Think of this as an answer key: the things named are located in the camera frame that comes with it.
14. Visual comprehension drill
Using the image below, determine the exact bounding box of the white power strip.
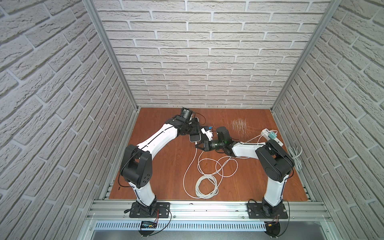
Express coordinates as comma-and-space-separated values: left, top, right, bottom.
261, 129, 284, 147

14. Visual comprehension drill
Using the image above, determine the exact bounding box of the left controller board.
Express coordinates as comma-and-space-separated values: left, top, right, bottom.
140, 221, 158, 230

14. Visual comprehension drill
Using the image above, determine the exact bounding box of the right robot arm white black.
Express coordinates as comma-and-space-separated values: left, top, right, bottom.
196, 127, 295, 218

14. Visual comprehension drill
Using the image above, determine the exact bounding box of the aluminium front rail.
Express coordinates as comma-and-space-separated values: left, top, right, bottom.
86, 200, 332, 232

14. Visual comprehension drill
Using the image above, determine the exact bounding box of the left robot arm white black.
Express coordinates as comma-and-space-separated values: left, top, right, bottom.
119, 108, 200, 213

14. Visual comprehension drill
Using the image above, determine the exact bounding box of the controller board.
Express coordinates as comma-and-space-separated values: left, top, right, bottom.
265, 222, 281, 238
140, 221, 158, 230

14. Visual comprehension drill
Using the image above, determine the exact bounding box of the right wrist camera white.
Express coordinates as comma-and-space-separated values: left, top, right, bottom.
201, 126, 214, 141

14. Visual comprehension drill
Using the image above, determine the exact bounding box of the grey power strip cord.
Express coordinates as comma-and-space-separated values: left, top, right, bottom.
286, 145, 304, 172

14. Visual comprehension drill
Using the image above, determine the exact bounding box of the phone with grey case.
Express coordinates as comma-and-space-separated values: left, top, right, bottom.
189, 134, 201, 143

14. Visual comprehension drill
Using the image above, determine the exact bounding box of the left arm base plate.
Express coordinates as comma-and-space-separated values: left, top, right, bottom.
129, 201, 171, 219

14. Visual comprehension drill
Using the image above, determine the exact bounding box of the teal USB charger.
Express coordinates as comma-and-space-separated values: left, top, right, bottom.
269, 132, 277, 140

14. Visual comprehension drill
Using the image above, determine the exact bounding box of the right controller board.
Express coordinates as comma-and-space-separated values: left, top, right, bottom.
265, 222, 281, 238

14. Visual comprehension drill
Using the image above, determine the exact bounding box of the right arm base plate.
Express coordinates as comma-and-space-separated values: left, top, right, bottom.
247, 202, 289, 220

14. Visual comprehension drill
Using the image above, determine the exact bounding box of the white charging cable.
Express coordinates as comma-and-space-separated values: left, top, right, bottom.
196, 129, 279, 181
182, 143, 220, 199

